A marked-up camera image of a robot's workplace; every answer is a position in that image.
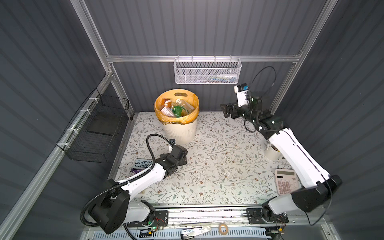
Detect silver foil wrapper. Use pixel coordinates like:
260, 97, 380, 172
181, 226, 212, 240

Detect white ribbed trash bin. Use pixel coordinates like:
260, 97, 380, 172
163, 118, 198, 145

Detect white pen holder cup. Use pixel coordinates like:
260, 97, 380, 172
265, 143, 282, 161

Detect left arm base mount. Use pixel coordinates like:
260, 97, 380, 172
127, 210, 169, 228

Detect illustrated paperback book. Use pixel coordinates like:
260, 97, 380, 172
130, 159, 153, 174

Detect white wire wall basket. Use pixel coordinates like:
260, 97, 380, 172
173, 57, 242, 85

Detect pink calculator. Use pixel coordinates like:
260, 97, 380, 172
275, 169, 302, 196

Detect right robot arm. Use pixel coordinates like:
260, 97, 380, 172
221, 98, 343, 222

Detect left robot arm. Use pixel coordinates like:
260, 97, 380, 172
80, 134, 188, 234

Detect green plastic bottle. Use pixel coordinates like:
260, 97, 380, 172
172, 105, 189, 118

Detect orange bin liner bag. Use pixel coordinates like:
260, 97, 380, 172
154, 89, 200, 125

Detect tape roll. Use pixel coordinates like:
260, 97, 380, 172
218, 223, 229, 236

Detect clear bottle white label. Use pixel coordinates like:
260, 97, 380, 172
176, 99, 195, 114

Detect square clear bottle white cap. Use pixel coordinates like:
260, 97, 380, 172
160, 105, 176, 118

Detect black wire side basket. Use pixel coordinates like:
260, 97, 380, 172
57, 90, 130, 164

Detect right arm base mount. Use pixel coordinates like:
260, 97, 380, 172
242, 207, 289, 225

